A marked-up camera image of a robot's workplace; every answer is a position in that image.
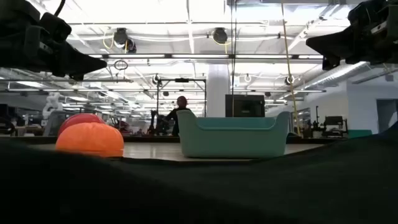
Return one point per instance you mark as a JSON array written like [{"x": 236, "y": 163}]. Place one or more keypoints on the orange toy fruit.
[{"x": 90, "y": 140}]

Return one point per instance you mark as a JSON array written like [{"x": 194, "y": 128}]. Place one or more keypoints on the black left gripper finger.
[
  {"x": 74, "y": 59},
  {"x": 81, "y": 72}
]

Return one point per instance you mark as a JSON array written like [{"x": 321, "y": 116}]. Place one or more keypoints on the red toy tomato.
[{"x": 81, "y": 119}]

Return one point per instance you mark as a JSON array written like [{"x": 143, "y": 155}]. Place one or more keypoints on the black equipment cart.
[{"x": 334, "y": 124}]

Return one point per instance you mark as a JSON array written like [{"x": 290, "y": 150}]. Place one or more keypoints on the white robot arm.
[{"x": 51, "y": 102}]

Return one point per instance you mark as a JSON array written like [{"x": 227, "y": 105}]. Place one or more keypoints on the black monitor screen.
[{"x": 245, "y": 105}]

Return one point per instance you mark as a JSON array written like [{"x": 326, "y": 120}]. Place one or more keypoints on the teal plastic basket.
[{"x": 233, "y": 140}]

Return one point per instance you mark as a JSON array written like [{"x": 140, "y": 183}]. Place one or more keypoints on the black metal stand frame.
[{"x": 157, "y": 99}]

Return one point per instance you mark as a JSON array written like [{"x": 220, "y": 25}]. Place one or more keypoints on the black folded cloth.
[{"x": 199, "y": 193}]

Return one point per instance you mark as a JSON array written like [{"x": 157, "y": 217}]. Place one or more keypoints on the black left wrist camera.
[{"x": 56, "y": 28}]

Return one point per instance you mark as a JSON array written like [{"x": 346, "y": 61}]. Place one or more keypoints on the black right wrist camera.
[{"x": 359, "y": 14}]

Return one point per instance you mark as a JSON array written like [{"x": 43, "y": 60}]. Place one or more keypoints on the person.
[{"x": 178, "y": 115}]

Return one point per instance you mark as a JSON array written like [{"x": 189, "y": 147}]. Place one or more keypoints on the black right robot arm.
[{"x": 393, "y": 7}]

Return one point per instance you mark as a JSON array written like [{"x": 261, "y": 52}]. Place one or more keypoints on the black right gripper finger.
[
  {"x": 335, "y": 42},
  {"x": 334, "y": 55}
]

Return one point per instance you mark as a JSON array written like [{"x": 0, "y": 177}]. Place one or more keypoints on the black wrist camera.
[
  {"x": 359, "y": 14},
  {"x": 56, "y": 28}
]

